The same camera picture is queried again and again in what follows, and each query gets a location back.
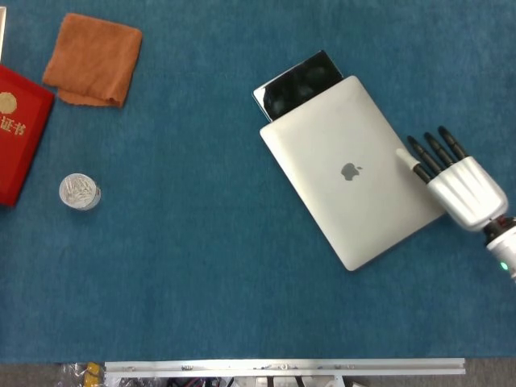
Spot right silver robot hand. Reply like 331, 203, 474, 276
396, 126, 510, 233

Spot silver laptop with apple logo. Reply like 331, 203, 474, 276
259, 75, 448, 273

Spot black smartphone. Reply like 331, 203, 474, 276
252, 49, 345, 123

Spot teal felt table cover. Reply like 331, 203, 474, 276
0, 0, 516, 364

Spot clear round plastic container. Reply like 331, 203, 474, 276
58, 173, 102, 211

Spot orange folded cloth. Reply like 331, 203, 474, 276
41, 12, 144, 109

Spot clear plastic bag yellow parts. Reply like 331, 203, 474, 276
56, 361, 106, 387

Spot red certificate book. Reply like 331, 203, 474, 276
0, 64, 56, 208

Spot white flat box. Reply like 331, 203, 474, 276
0, 6, 8, 61

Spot aluminium profile rail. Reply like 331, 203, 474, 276
104, 357, 466, 378

